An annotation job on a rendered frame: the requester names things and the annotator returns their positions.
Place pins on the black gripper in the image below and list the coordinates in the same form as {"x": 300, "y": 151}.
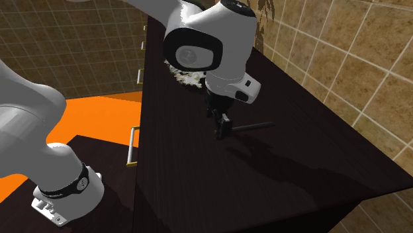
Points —
{"x": 219, "y": 100}

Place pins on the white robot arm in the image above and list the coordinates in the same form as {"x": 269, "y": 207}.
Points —
{"x": 206, "y": 29}

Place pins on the black pen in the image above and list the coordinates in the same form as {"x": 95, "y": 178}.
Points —
{"x": 253, "y": 126}

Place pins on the white speckled round object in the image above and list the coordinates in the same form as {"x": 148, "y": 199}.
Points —
{"x": 188, "y": 78}

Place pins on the dark wooden chest of drawers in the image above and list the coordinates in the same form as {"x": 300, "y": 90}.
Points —
{"x": 290, "y": 151}

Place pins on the dark robot stand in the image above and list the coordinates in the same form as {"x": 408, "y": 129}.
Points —
{"x": 106, "y": 161}

